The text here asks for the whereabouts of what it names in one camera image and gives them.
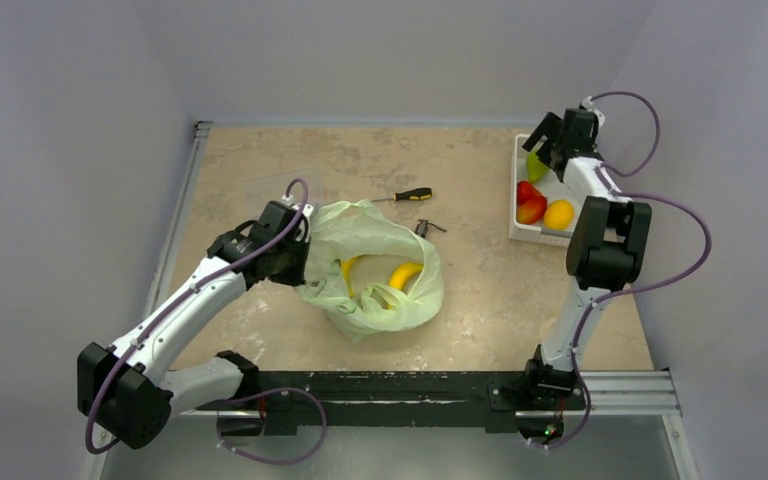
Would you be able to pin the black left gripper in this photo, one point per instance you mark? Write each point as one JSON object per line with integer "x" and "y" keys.
{"x": 295, "y": 276}

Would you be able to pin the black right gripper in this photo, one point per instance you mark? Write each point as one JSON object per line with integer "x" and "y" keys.
{"x": 552, "y": 146}

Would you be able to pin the green fake apple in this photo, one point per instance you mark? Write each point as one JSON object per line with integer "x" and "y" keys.
{"x": 536, "y": 170}

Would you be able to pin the red fake fruit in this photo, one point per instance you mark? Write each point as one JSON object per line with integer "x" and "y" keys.
{"x": 532, "y": 211}

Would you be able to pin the yellow fake lemon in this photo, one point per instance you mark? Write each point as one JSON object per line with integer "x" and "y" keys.
{"x": 559, "y": 215}

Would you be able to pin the green plastic bag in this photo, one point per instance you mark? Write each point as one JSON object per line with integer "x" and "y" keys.
{"x": 345, "y": 229}

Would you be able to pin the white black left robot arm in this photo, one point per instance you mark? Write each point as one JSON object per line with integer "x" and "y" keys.
{"x": 129, "y": 388}

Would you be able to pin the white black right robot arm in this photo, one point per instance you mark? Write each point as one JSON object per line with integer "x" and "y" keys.
{"x": 605, "y": 252}

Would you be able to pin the red fake pear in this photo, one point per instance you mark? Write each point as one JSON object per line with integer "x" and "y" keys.
{"x": 525, "y": 191}

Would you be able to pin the yellow fake banana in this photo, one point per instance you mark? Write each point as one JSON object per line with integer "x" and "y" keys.
{"x": 346, "y": 269}
{"x": 403, "y": 274}

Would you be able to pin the white plastic basket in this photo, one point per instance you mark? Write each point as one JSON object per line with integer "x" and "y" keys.
{"x": 551, "y": 188}

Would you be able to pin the clear plastic screw box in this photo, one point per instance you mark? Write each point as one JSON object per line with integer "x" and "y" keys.
{"x": 258, "y": 190}

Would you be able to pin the yellow black screwdriver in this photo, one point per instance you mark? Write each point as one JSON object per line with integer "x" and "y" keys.
{"x": 417, "y": 194}

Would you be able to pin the grey metal faucet tap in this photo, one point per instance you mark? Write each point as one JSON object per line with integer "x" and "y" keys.
{"x": 424, "y": 226}

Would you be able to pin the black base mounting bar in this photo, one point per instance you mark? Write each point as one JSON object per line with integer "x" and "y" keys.
{"x": 497, "y": 402}

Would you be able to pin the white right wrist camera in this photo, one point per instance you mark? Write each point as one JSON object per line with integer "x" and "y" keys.
{"x": 588, "y": 104}

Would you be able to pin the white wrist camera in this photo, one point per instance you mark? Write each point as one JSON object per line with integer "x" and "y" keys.
{"x": 588, "y": 104}
{"x": 301, "y": 219}

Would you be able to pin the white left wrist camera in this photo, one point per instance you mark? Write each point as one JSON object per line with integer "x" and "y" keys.
{"x": 301, "y": 219}

